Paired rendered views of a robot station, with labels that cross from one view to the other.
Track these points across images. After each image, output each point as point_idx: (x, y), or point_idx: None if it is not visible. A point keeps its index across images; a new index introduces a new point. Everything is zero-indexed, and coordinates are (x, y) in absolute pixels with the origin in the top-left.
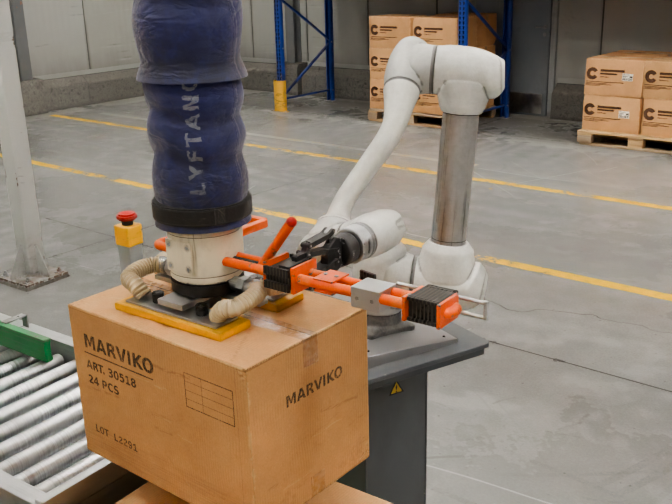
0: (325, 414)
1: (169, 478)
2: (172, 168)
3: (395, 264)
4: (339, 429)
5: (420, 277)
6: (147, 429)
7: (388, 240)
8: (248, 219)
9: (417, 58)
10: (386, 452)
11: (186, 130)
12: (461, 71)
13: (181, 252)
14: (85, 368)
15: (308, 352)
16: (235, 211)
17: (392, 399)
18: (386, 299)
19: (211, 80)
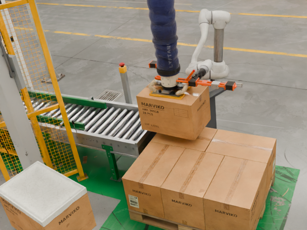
0: (203, 111)
1: (168, 132)
2: (164, 62)
3: None
4: (205, 114)
5: (212, 71)
6: (161, 122)
7: (210, 68)
8: (180, 70)
9: (207, 16)
10: None
11: (167, 53)
12: (219, 18)
13: (166, 80)
14: (141, 110)
15: (200, 98)
16: (178, 69)
17: None
18: (219, 86)
19: (173, 42)
